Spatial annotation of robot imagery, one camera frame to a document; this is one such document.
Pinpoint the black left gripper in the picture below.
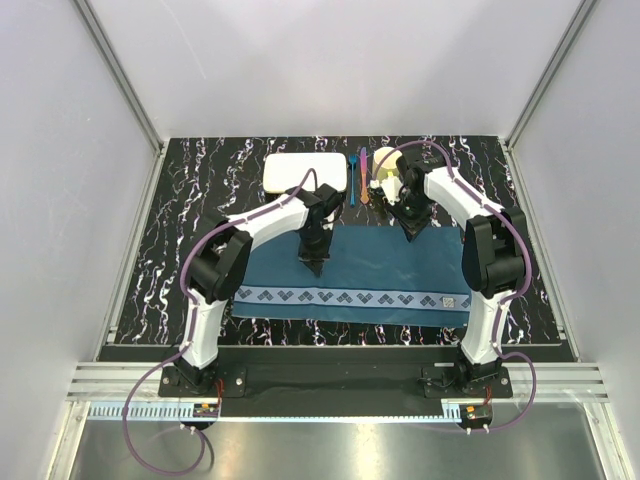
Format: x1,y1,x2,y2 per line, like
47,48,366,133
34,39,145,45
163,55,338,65
298,225,334,278

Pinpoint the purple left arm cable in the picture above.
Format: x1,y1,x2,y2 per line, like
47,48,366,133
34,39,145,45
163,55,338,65
122,167,319,474

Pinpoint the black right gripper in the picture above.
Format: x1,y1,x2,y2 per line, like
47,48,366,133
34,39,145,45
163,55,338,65
385,192,432,243

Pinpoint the aluminium frame post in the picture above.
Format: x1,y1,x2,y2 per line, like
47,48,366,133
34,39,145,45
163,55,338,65
69,0,169,151
505,0,599,148

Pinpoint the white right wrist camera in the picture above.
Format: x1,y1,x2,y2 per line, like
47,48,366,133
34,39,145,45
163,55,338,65
370,175,403,205

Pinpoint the aluminium front rail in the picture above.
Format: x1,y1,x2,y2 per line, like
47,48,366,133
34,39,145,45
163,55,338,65
69,362,609,403

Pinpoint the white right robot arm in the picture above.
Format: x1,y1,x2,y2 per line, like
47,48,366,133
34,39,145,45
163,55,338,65
382,149,532,397

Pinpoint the yellow mug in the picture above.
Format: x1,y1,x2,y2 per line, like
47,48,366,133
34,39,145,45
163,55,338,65
370,146,402,189

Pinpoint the blue small fork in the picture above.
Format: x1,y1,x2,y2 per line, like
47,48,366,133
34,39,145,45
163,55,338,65
348,154,358,208

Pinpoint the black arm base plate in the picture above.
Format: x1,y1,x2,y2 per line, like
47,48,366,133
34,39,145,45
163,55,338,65
159,346,513,399

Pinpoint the left aluminium frame post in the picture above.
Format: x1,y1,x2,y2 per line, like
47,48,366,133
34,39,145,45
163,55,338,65
69,0,169,151

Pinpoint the right aluminium frame post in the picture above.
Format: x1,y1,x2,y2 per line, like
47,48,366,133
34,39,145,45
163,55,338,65
505,0,599,148

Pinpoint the white rectangular plate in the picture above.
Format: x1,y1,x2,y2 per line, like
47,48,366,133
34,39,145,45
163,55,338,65
263,152,348,194

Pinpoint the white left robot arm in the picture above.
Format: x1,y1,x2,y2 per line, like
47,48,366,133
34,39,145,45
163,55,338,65
172,184,344,396

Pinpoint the grey cable duct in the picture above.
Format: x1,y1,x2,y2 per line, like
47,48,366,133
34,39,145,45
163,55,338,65
87,402,496,421

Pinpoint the pink orange knife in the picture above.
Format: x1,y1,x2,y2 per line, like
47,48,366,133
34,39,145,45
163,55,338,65
359,147,369,205

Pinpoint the blue patterned cloth placemat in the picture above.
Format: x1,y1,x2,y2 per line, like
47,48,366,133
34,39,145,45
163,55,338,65
232,225,471,328

